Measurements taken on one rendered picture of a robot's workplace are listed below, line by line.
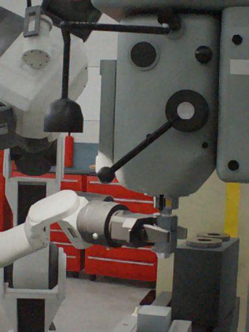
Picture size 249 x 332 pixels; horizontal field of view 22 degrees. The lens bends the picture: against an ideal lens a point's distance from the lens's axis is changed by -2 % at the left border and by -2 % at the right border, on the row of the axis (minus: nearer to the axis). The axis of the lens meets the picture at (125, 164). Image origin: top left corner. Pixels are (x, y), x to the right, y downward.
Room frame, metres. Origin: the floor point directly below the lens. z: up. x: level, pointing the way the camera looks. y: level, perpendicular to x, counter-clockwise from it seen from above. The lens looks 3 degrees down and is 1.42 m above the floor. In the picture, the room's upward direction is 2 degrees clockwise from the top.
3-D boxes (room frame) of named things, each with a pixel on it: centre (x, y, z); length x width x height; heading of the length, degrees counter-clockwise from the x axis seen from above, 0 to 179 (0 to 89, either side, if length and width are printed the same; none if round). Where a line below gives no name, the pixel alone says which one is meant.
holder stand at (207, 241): (1.62, -0.22, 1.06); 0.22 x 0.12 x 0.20; 159
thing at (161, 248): (1.20, -0.08, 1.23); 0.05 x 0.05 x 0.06
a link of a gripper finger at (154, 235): (1.17, -0.06, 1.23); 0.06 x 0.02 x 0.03; 51
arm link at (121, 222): (1.25, -0.01, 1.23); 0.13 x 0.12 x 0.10; 141
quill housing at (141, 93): (1.19, -0.08, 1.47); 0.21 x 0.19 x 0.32; 166
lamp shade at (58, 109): (1.17, 0.11, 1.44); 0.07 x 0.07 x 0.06
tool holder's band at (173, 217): (1.20, -0.08, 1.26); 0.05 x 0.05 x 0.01
